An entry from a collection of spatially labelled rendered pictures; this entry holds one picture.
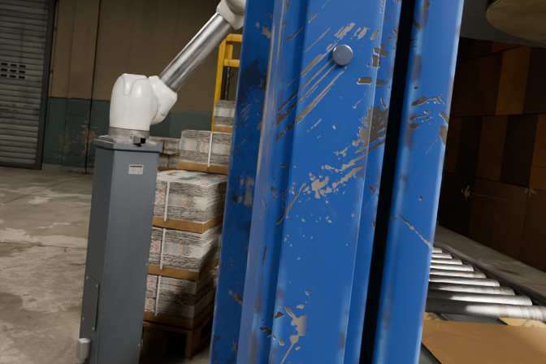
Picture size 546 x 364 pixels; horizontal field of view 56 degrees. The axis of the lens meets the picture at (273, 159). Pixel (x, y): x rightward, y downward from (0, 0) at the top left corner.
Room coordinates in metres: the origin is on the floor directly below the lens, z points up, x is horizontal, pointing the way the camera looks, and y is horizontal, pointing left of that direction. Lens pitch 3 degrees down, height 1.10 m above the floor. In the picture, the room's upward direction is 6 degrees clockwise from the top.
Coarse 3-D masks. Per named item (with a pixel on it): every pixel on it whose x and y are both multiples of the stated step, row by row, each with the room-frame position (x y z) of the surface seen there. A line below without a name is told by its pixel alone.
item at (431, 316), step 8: (448, 320) 0.91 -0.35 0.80; (456, 320) 0.91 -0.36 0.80; (464, 320) 0.92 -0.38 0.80; (472, 320) 0.92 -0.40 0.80; (480, 320) 0.93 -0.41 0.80; (488, 320) 0.93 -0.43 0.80; (496, 320) 0.95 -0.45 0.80; (504, 320) 0.94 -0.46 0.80; (512, 320) 0.95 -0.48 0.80; (520, 320) 0.95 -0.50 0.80; (528, 320) 0.96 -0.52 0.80; (536, 320) 0.96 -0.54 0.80; (424, 352) 0.76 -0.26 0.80; (424, 360) 0.72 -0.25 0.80; (432, 360) 0.74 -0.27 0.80
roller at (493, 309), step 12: (432, 300) 1.03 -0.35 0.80; (444, 300) 1.03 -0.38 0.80; (456, 300) 1.04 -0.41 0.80; (432, 312) 1.01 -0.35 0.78; (444, 312) 1.01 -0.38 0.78; (456, 312) 1.02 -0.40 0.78; (468, 312) 1.02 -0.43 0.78; (480, 312) 1.02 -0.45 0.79; (492, 312) 1.03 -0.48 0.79; (504, 312) 1.03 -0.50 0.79; (516, 312) 1.04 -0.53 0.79; (528, 312) 1.04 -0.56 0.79; (540, 312) 1.04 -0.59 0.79
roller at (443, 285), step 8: (432, 288) 1.15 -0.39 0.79; (440, 288) 1.15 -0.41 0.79; (448, 288) 1.16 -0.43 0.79; (456, 288) 1.16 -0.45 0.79; (464, 288) 1.16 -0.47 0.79; (472, 288) 1.17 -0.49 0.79; (480, 288) 1.17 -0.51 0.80; (488, 288) 1.17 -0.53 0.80; (496, 288) 1.18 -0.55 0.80; (504, 288) 1.18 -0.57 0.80; (512, 288) 1.19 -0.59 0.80
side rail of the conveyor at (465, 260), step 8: (440, 248) 1.59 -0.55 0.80; (448, 248) 1.60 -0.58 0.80; (456, 256) 1.49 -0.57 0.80; (464, 256) 1.50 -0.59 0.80; (464, 264) 1.43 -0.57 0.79; (472, 264) 1.40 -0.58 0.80; (480, 264) 1.41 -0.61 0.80; (488, 272) 1.32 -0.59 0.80; (496, 272) 1.33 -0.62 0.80; (504, 280) 1.25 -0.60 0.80; (512, 280) 1.26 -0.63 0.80; (520, 288) 1.19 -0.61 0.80; (528, 288) 1.20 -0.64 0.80; (528, 296) 1.13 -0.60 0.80; (536, 296) 1.14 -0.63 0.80; (536, 304) 1.10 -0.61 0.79; (544, 304) 1.08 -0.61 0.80
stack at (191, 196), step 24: (168, 192) 2.38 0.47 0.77; (192, 192) 2.36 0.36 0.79; (216, 192) 2.51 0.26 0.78; (168, 216) 2.38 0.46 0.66; (192, 216) 2.36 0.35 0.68; (216, 216) 2.56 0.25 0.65; (168, 240) 2.38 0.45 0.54; (192, 240) 2.36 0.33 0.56; (216, 240) 2.59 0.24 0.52; (168, 264) 2.38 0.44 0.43; (192, 264) 2.36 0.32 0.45; (168, 288) 2.38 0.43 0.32; (192, 288) 2.36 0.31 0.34; (168, 312) 2.38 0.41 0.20; (192, 312) 2.36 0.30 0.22; (144, 336) 2.39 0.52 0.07; (168, 336) 2.43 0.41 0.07; (192, 336) 2.35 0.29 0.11
